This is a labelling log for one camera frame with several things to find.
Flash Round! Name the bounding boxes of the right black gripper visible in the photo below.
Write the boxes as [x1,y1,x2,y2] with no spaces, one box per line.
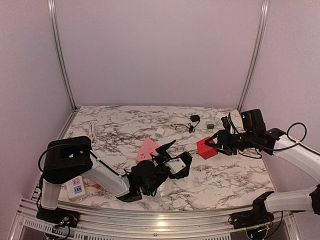
[205,128,256,156]

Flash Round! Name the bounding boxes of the red cube socket adapter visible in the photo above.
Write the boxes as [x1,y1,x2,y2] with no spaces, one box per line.
[196,136,218,160]

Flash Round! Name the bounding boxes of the pink triangular power strip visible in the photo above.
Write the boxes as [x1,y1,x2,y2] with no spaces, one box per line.
[136,138,159,164]

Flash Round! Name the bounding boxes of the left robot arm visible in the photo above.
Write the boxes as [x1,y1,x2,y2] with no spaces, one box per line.
[38,136,193,223]

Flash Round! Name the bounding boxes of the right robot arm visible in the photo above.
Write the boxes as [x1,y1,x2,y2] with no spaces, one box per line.
[204,109,320,229]

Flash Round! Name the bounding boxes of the green plug adapter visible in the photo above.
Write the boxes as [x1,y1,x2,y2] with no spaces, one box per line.
[205,120,215,129]

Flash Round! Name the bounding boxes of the white travel adapter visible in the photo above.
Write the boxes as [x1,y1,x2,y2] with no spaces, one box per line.
[214,111,225,125]

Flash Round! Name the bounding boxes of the white usb charger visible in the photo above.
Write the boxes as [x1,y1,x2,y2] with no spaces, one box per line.
[155,127,165,138]

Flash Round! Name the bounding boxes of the white pastel power strip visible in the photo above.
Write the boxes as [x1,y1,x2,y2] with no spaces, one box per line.
[66,175,87,202]

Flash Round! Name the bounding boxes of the pink coiled cable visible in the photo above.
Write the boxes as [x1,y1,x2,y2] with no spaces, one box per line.
[170,123,189,133]

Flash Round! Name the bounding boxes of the black adapter with cable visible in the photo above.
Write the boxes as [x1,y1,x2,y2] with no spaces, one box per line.
[188,114,201,133]

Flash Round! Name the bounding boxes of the front aluminium rail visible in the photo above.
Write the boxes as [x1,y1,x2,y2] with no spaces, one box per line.
[7,197,301,240]

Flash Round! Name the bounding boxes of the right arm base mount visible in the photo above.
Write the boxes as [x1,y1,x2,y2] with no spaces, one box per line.
[228,191,275,229]

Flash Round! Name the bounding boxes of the white power cord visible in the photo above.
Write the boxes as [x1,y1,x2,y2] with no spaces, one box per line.
[87,121,100,147]

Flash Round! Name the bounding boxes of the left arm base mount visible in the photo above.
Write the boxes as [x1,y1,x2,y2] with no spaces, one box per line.
[36,206,80,228]

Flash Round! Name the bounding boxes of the right aluminium frame post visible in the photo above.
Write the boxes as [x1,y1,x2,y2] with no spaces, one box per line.
[237,0,270,112]

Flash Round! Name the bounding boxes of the aluminium frame post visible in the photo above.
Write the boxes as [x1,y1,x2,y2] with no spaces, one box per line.
[237,0,270,112]
[47,0,77,112]

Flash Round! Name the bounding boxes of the left aluminium frame post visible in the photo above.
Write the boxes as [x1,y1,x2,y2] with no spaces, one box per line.
[47,0,77,112]

